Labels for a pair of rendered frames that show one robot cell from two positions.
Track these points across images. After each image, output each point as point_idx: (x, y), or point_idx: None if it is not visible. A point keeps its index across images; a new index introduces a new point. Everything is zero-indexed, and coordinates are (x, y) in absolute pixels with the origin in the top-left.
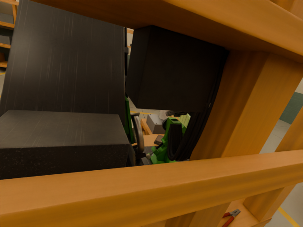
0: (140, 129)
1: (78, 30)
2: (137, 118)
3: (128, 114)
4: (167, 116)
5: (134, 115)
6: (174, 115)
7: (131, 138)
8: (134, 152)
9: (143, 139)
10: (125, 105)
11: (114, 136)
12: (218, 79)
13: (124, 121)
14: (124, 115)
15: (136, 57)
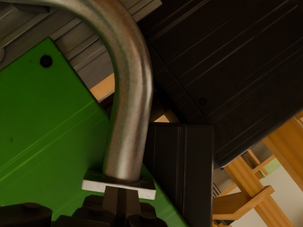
0: (150, 101)
1: None
2: (139, 163)
3: (157, 183)
4: (110, 186)
5: (140, 178)
6: (104, 211)
7: (72, 67)
8: (150, 2)
9: (139, 44)
10: (206, 209)
11: None
12: None
13: (213, 140)
14: (212, 165)
15: None
